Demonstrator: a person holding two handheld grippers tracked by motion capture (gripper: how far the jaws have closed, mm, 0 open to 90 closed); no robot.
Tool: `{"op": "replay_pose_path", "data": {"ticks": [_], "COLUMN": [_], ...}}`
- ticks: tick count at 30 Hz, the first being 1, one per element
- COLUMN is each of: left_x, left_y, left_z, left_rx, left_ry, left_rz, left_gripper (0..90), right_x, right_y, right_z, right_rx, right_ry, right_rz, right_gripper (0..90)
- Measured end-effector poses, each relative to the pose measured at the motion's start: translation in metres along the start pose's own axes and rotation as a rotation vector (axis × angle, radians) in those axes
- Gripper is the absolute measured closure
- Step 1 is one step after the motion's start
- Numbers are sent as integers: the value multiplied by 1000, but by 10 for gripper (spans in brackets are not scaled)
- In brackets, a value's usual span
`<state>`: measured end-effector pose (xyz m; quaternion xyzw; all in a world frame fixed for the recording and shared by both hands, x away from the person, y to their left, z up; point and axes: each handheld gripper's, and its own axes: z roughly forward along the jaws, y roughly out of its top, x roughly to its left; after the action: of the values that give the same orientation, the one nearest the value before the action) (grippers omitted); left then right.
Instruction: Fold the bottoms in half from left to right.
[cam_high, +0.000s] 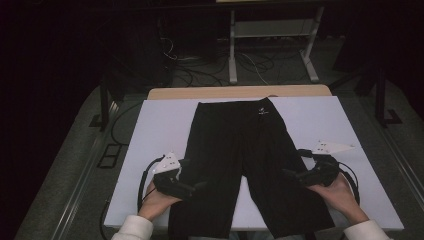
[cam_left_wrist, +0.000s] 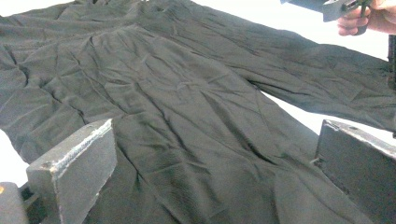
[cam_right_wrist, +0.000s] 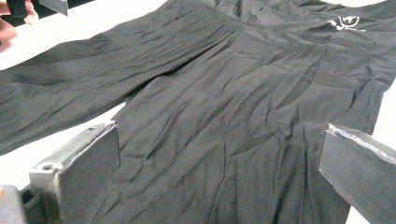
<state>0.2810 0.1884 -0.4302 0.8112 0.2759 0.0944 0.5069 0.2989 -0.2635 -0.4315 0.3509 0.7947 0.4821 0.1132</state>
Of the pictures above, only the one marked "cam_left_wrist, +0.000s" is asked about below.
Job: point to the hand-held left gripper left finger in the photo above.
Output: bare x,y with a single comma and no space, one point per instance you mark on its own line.
77,174

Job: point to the black garment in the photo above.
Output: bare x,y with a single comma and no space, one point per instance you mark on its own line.
186,93

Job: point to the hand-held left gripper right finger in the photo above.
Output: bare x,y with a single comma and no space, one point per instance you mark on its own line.
361,168

